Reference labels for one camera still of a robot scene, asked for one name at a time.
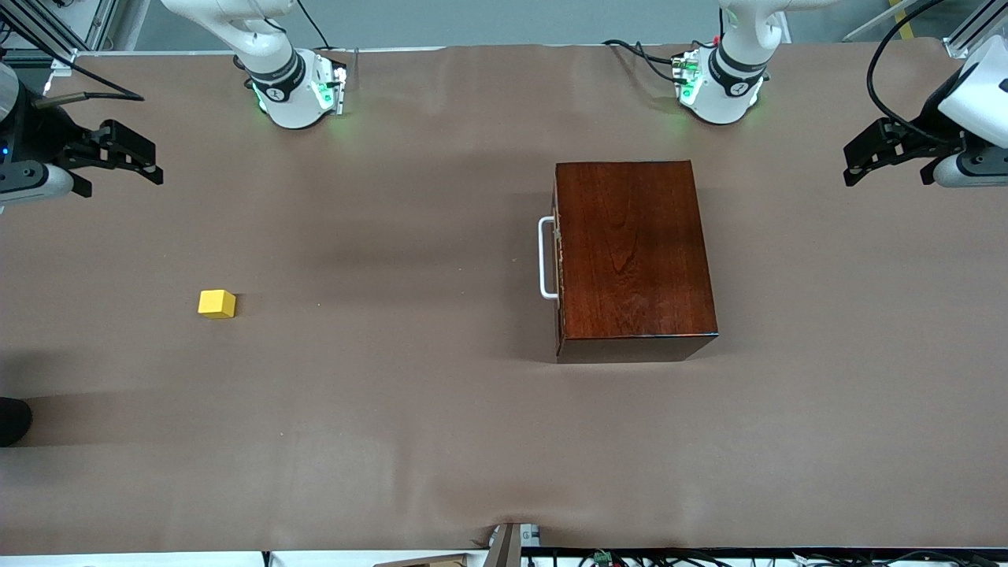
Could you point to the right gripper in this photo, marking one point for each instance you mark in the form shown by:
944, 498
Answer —
43, 130

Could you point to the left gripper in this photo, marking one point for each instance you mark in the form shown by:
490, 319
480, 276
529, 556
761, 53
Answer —
934, 120

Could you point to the yellow wooden block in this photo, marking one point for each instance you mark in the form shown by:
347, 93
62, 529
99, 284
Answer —
216, 305

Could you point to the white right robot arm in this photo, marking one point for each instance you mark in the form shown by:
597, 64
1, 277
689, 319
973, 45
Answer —
295, 106

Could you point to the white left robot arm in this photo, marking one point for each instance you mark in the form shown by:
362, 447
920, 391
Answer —
724, 102

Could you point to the dark wooden drawer cabinet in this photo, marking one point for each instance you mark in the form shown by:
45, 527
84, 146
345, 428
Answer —
638, 252

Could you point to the silver aluminium profile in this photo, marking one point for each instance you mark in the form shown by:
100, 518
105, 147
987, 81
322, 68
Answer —
965, 39

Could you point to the black rounded object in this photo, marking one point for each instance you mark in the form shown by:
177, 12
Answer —
12, 421

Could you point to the brown table cover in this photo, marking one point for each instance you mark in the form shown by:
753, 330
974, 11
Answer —
394, 433

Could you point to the tan cardboard piece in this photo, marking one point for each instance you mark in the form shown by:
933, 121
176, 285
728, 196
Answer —
425, 561

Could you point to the aluminium frame with dark struts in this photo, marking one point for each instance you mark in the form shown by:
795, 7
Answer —
101, 20

